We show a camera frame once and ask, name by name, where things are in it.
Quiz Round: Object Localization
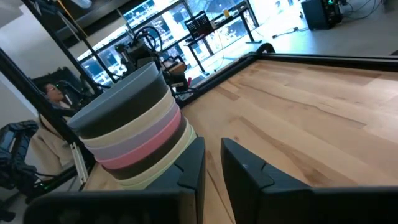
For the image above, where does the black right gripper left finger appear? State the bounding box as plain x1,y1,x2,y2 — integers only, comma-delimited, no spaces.
23,136,207,224

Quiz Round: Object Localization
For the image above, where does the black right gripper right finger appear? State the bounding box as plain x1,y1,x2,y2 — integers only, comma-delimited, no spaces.
221,138,398,224

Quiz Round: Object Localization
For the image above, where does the dark brown bowl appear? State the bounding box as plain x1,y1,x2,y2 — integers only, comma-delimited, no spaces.
104,117,188,180

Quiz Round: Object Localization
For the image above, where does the pink bowl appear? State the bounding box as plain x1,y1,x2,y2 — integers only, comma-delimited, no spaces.
96,109,183,170

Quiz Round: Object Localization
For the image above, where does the blue-grey bowl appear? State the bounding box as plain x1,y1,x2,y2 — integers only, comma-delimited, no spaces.
66,61,160,131

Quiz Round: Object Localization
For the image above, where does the cream bowl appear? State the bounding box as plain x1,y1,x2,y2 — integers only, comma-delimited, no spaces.
81,89,175,149

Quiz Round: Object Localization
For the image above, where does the large glass window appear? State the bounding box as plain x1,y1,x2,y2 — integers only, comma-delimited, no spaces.
76,0,259,86

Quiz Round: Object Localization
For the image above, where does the black mesh crate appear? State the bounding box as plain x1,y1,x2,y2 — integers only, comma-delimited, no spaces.
184,11,216,40

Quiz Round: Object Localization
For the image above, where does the black-legged office desk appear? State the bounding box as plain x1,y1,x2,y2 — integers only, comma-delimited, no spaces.
185,6,262,76

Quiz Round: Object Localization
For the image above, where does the seated person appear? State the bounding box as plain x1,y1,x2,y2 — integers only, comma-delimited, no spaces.
30,114,75,175

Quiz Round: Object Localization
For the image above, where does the black computer tower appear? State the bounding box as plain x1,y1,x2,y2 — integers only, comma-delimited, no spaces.
300,0,343,31

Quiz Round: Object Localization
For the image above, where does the black padded chair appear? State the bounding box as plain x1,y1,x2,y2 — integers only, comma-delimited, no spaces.
0,120,41,200

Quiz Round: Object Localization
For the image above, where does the black rig frame beam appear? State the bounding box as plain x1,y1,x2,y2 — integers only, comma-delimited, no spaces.
24,164,82,203
21,0,119,84
0,48,97,178

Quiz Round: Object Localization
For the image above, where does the white metal bracket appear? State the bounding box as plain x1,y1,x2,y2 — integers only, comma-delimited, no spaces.
70,141,90,185

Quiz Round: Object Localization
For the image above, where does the black floor cable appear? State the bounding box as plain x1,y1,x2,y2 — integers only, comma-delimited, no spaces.
271,26,309,40

